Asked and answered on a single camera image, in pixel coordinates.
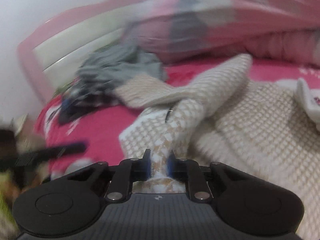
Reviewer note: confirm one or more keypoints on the pink floral bed sheet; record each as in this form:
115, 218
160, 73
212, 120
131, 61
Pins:
101, 129

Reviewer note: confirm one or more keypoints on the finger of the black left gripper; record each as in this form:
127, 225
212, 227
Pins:
45, 154

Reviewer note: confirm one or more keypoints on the folded white purple clothes stack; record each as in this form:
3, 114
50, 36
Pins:
308, 102

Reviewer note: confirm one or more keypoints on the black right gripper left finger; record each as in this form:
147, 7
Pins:
69, 207

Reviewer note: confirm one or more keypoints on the dark crumpled garment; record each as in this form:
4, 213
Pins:
83, 97

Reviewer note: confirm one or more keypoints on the pink white bed headboard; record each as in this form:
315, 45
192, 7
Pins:
51, 55

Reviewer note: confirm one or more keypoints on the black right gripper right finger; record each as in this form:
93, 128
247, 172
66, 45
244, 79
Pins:
245, 202

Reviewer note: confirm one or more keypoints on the pink floral quilt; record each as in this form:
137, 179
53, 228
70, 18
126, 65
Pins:
276, 29

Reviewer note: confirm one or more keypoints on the beige white houndstooth knit cardigan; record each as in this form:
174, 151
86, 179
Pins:
221, 115

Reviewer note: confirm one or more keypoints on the grey crumpled garment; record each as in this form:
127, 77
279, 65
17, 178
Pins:
111, 66

